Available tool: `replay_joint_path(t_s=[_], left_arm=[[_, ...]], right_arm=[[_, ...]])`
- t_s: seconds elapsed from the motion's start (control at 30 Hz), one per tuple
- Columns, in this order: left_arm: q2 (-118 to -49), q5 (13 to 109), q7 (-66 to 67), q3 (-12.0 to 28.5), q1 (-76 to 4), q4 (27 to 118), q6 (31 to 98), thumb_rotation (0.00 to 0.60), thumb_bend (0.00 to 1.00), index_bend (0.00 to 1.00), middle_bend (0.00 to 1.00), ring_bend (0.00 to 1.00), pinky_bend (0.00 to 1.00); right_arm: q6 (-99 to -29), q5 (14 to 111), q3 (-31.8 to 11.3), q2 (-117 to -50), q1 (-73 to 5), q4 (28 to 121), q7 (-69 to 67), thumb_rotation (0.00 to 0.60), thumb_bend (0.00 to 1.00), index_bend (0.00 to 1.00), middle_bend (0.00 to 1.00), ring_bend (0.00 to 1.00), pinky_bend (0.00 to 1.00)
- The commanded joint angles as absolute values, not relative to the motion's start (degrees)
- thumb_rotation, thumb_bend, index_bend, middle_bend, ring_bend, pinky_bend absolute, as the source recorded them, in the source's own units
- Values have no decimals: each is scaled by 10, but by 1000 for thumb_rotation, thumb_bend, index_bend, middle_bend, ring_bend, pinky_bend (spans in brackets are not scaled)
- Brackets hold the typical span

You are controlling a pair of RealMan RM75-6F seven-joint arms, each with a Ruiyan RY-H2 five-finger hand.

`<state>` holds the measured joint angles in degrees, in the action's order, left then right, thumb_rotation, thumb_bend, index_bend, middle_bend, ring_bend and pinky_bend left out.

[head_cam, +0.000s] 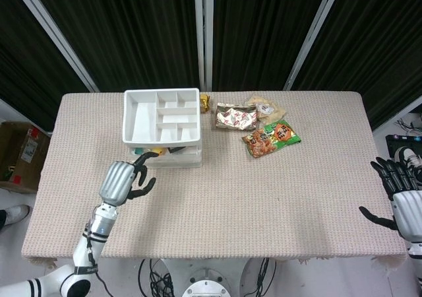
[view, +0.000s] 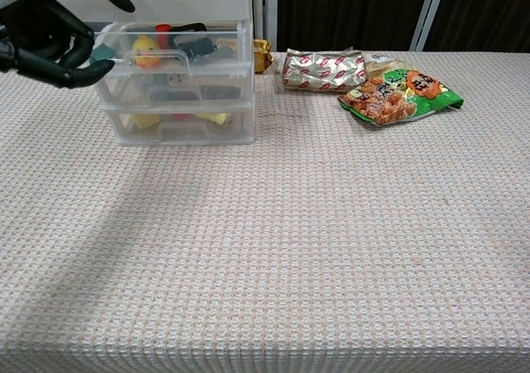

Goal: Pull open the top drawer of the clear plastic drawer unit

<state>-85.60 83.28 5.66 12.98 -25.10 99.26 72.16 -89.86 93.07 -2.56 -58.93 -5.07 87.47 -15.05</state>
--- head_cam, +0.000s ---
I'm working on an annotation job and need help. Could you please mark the clear plastic storage bin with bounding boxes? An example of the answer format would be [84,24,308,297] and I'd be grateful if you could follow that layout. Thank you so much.
[127,145,202,170]

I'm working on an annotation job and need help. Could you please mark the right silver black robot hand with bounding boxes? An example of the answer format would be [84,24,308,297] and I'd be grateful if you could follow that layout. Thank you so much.
[358,156,422,245]

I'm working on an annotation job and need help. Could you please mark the black partition panel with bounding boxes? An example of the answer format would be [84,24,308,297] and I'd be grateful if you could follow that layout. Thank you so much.
[0,0,96,131]
[212,0,330,92]
[291,0,422,131]
[29,0,202,92]

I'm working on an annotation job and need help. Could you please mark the white plastic drawer organizer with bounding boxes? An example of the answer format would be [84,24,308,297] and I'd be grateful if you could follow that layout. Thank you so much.
[122,87,203,170]

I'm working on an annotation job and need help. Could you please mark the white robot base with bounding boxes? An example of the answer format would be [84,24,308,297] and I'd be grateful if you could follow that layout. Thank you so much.
[163,256,256,297]

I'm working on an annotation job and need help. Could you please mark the black cable bundle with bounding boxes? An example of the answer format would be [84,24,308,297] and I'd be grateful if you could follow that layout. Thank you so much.
[137,258,175,297]
[245,257,278,297]

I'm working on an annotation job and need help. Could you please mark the thin floor cables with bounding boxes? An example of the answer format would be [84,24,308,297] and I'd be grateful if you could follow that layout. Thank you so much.
[394,110,422,136]

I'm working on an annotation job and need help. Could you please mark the small gold snack packet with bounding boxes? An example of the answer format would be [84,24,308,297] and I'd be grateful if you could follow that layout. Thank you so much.
[198,93,212,114]

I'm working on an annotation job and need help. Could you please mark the black equipment case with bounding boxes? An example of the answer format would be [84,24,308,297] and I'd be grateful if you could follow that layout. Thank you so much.
[385,133,422,166]

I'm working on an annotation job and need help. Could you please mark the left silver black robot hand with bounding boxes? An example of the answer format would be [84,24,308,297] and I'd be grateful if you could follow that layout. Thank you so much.
[98,152,156,208]

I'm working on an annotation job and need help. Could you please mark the brown cardboard box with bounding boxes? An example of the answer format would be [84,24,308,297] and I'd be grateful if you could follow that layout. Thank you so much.
[0,121,51,194]

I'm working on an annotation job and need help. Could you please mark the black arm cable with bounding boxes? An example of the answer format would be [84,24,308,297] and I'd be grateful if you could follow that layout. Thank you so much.
[86,222,113,297]

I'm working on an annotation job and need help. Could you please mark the clear beige snack bag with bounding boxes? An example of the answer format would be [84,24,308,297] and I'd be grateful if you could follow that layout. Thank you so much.
[247,94,288,125]

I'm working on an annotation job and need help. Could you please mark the black white sneaker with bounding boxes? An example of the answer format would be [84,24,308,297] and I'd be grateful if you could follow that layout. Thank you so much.
[394,145,422,181]

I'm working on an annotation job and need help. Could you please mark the grey partition post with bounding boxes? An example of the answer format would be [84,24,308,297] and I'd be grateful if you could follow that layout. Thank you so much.
[193,0,214,92]
[8,0,100,92]
[284,0,346,92]

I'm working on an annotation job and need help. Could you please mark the red white snack packet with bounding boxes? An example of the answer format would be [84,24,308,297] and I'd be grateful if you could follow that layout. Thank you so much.
[215,102,259,131]

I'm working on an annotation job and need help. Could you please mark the green orange snack bag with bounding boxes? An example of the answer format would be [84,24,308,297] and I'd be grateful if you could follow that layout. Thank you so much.
[241,119,302,159]

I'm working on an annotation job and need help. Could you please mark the beige woven tablecloth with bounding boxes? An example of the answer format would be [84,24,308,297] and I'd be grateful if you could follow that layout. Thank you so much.
[21,90,408,267]

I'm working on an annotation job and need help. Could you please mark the white shoe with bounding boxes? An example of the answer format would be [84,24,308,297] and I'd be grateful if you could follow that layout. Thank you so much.
[5,204,31,227]

